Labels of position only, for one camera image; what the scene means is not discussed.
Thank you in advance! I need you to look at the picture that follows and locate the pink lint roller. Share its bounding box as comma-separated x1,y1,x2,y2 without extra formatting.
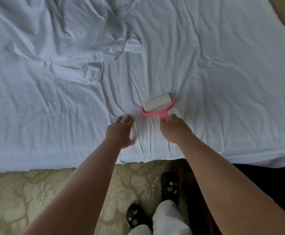
141,93,175,120

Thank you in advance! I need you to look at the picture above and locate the white duvet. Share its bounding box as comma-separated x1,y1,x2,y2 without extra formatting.
0,0,145,86

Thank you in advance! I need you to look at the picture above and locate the person's right forearm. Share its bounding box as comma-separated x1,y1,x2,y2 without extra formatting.
179,134,285,235

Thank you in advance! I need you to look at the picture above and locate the person's left hand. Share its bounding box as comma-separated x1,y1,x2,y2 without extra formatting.
105,114,136,149

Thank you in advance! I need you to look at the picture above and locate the person's right hand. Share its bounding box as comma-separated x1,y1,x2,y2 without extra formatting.
159,114,193,145

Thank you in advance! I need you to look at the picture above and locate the person's black right shoe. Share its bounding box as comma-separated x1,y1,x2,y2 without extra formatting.
160,171,180,206

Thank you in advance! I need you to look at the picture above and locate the person's black left shoe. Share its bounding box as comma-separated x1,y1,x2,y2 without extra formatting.
126,203,153,230

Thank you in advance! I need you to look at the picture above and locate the person's black shoe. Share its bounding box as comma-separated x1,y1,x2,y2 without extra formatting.
160,171,180,206
126,203,153,230

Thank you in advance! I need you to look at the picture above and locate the white bed sheet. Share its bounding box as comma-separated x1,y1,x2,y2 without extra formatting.
0,0,285,173

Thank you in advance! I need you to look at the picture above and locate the person's left forearm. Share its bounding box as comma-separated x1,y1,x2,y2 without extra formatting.
22,138,123,235

